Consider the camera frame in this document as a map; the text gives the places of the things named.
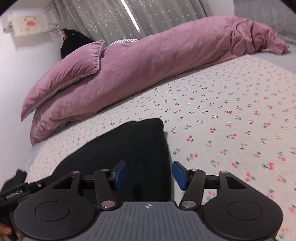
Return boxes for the black fleece pants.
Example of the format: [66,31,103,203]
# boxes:
[44,118,171,202]

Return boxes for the dark clothing pile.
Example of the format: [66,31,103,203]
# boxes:
[60,29,93,59]

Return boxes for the person's left hand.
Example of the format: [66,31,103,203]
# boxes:
[0,223,12,241]

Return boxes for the folded black garment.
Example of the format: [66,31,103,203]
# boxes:
[1,169,27,193]

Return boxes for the cherry print bed sheet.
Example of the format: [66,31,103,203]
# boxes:
[27,55,295,240]

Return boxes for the pink velvet duvet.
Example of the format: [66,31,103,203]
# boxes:
[30,16,288,145]

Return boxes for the pink velvet pillow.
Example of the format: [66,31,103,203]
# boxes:
[21,40,104,121]

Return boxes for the grey bed sheet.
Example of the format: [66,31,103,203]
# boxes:
[254,44,296,73]

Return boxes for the grey star curtain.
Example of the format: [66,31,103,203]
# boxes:
[50,0,211,44]

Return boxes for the grey quilted headboard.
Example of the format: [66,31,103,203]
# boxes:
[233,0,295,44]

